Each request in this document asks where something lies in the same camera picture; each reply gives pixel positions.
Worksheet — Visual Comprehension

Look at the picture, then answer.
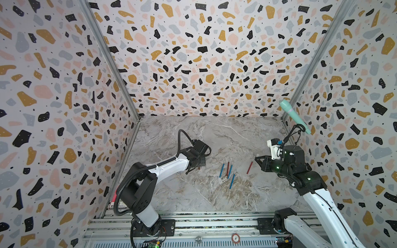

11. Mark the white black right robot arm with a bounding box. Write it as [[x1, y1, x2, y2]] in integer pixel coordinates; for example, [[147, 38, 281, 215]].
[[254, 145, 364, 248]]

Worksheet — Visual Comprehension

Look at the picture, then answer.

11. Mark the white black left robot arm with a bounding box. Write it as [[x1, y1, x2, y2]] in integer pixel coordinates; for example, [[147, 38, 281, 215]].
[[113, 139, 212, 235]]

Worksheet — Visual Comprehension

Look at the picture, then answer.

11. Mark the black microphone stand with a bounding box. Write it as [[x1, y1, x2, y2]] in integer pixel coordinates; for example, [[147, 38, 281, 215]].
[[281, 124, 307, 147]]

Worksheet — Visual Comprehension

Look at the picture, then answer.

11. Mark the mint green microphone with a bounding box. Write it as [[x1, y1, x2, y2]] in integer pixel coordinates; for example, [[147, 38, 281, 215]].
[[280, 100, 311, 134]]

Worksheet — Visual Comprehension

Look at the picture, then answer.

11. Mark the rainbow knife set package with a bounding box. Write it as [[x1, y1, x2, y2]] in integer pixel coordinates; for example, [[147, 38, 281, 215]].
[[110, 191, 117, 209]]

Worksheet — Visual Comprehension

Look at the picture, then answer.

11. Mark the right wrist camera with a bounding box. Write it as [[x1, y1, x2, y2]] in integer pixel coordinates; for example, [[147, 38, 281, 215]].
[[267, 138, 283, 160]]

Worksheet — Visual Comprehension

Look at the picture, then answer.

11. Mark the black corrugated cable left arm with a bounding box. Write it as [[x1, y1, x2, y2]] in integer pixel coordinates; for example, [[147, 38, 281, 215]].
[[175, 129, 196, 157]]

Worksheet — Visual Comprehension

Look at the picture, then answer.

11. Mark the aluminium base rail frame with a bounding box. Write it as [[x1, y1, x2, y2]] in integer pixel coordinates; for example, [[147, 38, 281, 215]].
[[81, 210, 351, 248]]

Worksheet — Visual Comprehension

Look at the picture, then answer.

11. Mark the aluminium corner post left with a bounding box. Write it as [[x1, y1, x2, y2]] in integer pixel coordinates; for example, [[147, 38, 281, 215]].
[[77, 0, 141, 121]]

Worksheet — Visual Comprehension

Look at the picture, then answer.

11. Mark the aluminium corner post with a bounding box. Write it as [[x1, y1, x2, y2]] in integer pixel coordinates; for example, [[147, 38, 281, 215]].
[[281, 0, 356, 121], [77, 0, 141, 121]]

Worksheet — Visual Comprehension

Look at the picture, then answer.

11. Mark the aluminium corner post right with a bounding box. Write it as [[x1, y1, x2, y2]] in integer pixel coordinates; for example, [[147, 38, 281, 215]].
[[281, 0, 356, 121]]

